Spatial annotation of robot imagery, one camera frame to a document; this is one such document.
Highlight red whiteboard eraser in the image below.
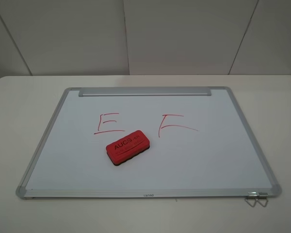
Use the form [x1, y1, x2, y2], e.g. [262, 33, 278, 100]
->
[106, 130, 150, 166]

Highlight white aluminium-framed whiteboard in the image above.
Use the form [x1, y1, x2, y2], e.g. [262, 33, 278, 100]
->
[16, 86, 281, 199]

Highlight silver binder clip left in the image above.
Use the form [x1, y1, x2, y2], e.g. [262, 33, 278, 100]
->
[244, 192, 258, 208]

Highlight silver binder clip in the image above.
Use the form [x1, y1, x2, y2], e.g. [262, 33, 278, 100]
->
[244, 192, 258, 208]
[256, 192, 269, 208]

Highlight silver binder clip right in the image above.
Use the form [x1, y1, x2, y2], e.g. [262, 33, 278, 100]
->
[256, 192, 269, 208]

